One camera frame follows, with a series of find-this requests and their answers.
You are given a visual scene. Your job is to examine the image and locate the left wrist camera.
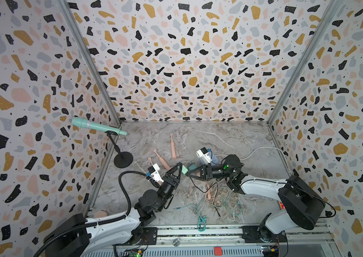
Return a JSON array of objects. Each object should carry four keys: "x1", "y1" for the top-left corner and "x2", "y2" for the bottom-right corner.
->
[{"x1": 146, "y1": 163, "x2": 163, "y2": 186}]

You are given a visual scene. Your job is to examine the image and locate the red smartphone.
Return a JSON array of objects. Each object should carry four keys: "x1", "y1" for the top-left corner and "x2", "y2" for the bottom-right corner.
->
[{"x1": 278, "y1": 201, "x2": 285, "y2": 209}]

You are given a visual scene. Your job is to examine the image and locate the blue power strip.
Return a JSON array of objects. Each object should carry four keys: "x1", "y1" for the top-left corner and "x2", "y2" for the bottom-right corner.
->
[{"x1": 209, "y1": 152, "x2": 220, "y2": 164}]

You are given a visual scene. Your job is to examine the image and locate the black charging cable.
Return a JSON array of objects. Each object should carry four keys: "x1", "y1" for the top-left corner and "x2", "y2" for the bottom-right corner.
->
[{"x1": 189, "y1": 175, "x2": 222, "y2": 217}]

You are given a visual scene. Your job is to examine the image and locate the green charger plug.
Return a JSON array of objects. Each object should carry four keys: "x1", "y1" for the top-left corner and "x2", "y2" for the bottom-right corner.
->
[{"x1": 182, "y1": 164, "x2": 197, "y2": 175}]

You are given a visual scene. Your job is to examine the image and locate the red button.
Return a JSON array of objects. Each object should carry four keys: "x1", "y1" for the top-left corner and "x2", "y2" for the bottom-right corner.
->
[{"x1": 214, "y1": 247, "x2": 223, "y2": 256}]

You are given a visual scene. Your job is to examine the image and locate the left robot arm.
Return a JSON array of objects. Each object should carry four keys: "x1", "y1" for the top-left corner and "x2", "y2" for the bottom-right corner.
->
[{"x1": 35, "y1": 163, "x2": 186, "y2": 257}]

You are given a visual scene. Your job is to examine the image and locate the white power strip cable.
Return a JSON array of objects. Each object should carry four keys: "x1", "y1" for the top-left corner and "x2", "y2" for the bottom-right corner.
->
[{"x1": 216, "y1": 147, "x2": 290, "y2": 176}]

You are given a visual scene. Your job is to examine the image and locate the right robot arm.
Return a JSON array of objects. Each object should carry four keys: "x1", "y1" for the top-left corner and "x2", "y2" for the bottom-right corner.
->
[{"x1": 186, "y1": 155, "x2": 335, "y2": 242}]

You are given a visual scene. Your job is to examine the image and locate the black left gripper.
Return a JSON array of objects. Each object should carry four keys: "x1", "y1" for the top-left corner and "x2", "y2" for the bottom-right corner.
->
[{"x1": 157, "y1": 164, "x2": 184, "y2": 215}]

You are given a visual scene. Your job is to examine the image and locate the mint green microphone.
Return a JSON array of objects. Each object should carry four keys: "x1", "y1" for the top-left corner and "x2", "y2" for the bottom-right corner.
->
[{"x1": 72, "y1": 117, "x2": 128, "y2": 136}]

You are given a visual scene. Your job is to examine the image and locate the metal base rail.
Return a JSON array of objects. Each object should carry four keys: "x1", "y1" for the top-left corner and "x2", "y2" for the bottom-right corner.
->
[{"x1": 90, "y1": 223, "x2": 341, "y2": 257}]

